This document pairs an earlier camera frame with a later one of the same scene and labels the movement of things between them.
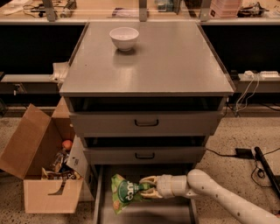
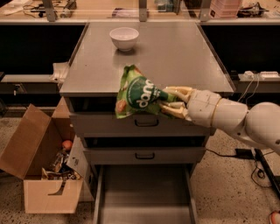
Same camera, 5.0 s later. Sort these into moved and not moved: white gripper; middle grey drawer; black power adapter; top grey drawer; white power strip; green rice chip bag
Moved: white gripper; green rice chip bag
Not moved: white power strip; top grey drawer; black power adapter; middle grey drawer
